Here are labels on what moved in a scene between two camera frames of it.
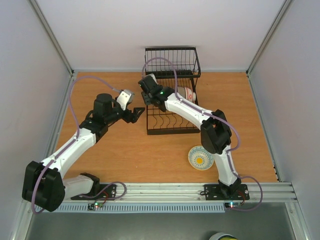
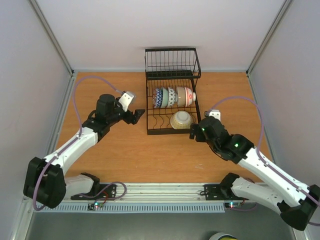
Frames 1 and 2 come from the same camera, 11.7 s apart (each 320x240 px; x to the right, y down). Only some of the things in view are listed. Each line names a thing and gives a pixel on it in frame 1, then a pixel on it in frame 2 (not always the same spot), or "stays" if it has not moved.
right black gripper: (146, 97) → (196, 132)
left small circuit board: (91, 206) stays
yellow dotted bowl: (200, 159) → (181, 120)
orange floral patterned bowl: (190, 95) stays
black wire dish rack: (175, 68) stays
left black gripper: (135, 115) stays
